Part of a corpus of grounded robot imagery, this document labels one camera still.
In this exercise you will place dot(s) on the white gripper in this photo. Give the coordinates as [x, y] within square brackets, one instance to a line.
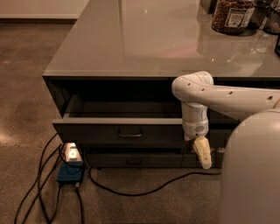
[197, 129]

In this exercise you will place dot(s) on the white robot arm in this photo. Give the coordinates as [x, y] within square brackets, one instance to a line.
[250, 179]

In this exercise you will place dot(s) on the grey drawer cabinet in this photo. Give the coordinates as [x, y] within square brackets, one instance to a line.
[132, 51]

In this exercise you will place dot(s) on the dark object table edge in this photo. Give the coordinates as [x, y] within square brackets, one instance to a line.
[277, 46]

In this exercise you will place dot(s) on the white device on blue box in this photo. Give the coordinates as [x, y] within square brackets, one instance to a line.
[71, 153]

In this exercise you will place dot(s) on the glass jar of nuts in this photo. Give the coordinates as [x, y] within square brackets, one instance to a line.
[232, 17]

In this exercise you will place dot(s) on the blue box on floor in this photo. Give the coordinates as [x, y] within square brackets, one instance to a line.
[71, 173]

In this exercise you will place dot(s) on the clear glass jar right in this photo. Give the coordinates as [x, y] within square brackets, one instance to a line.
[272, 25]

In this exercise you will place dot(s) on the dark glass jar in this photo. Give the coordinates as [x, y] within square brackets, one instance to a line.
[261, 10]

